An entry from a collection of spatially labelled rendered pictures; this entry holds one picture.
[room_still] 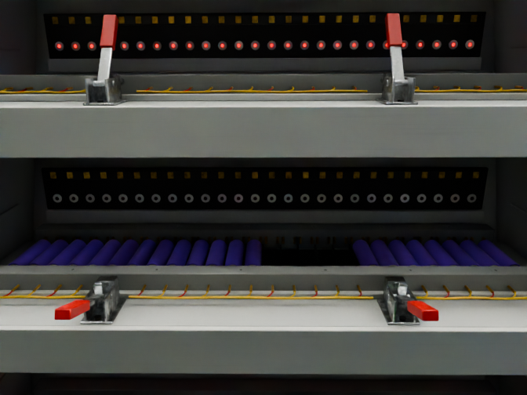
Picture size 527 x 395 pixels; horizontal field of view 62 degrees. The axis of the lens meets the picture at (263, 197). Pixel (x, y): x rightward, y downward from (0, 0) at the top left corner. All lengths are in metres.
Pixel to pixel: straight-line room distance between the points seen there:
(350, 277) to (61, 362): 0.27
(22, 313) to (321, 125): 0.32
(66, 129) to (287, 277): 0.24
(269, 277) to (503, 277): 0.22
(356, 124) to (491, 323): 0.21
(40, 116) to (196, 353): 0.25
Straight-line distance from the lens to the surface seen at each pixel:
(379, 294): 0.44
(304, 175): 0.53
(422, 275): 0.45
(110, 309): 0.42
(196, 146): 0.40
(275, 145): 0.39
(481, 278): 0.47
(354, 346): 0.40
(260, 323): 0.40
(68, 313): 0.36
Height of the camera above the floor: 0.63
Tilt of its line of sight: 2 degrees up
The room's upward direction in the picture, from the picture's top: straight up
